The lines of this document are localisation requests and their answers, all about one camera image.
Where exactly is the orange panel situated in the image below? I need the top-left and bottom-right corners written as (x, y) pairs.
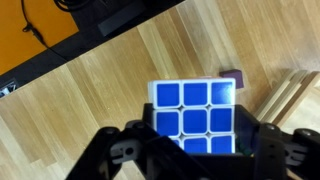
top-left (0, 0), bottom-right (78, 74)

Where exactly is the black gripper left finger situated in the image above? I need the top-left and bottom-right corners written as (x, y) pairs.
top-left (66, 103), bottom-right (214, 180)

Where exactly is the black cable on panel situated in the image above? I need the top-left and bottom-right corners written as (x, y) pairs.
top-left (20, 0), bottom-right (51, 49)

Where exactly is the white-framed Rubik's cube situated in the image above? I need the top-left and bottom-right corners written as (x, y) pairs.
top-left (148, 78), bottom-right (236, 154)

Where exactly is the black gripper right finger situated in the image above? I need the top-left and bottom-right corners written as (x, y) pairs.
top-left (235, 105), bottom-right (320, 180)

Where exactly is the purple wooden cube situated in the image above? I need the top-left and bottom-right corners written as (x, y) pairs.
top-left (219, 69), bottom-right (244, 89)

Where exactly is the small wooden slat crate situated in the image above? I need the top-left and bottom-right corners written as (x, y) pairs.
top-left (255, 70), bottom-right (320, 134)

